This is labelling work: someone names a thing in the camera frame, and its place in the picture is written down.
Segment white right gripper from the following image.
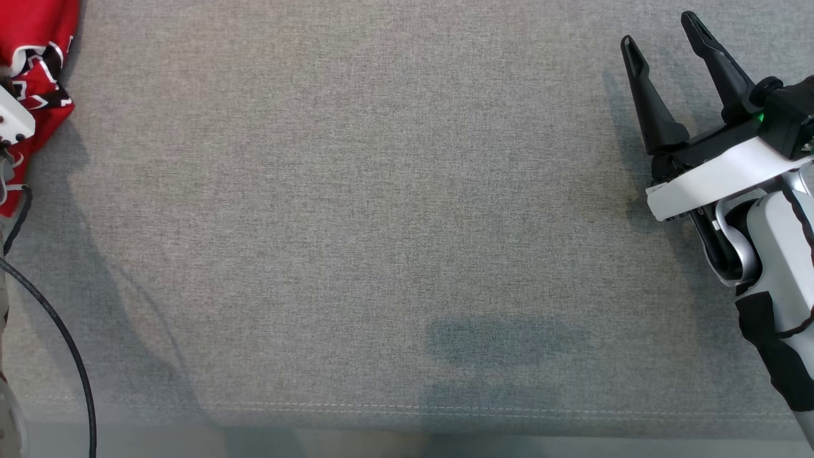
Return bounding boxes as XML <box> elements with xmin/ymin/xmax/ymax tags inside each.
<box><xmin>621</xmin><ymin>11</ymin><xmax>814</xmax><ymax>222</ymax></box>

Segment red Bulls 23 jersey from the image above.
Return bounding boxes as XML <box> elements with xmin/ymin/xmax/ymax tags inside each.
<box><xmin>0</xmin><ymin>0</ymin><xmax>81</xmax><ymax>218</ymax></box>

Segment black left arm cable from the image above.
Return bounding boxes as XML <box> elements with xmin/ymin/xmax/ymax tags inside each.
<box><xmin>0</xmin><ymin>184</ymin><xmax>97</xmax><ymax>458</ymax></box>

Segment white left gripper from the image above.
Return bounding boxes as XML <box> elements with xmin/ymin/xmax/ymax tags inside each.
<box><xmin>0</xmin><ymin>83</ymin><xmax>36</xmax><ymax>144</ymax></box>

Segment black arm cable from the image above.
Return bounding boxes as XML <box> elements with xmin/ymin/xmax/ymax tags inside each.
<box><xmin>773</xmin><ymin>184</ymin><xmax>814</xmax><ymax>341</ymax></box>
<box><xmin>0</xmin><ymin>184</ymin><xmax>97</xmax><ymax>458</ymax></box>

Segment grey fabric sofa cushion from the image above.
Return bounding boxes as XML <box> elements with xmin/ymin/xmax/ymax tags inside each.
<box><xmin>0</xmin><ymin>0</ymin><xmax>814</xmax><ymax>440</ymax></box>

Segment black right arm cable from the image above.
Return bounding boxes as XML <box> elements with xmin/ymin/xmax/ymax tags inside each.
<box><xmin>773</xmin><ymin>184</ymin><xmax>814</xmax><ymax>341</ymax></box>

